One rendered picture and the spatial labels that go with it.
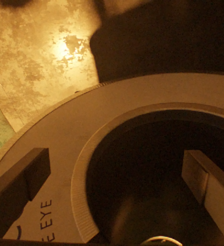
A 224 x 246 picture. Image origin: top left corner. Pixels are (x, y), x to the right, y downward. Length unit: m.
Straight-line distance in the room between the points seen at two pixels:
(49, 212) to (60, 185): 0.07
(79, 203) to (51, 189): 0.09
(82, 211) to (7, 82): 1.15
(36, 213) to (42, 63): 0.96
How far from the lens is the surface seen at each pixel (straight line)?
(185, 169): 0.17
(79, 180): 0.49
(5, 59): 1.36
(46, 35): 1.18
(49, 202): 0.49
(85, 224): 0.43
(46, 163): 0.17
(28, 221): 0.49
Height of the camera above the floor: 1.07
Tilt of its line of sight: 51 degrees down
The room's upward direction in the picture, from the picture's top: 174 degrees counter-clockwise
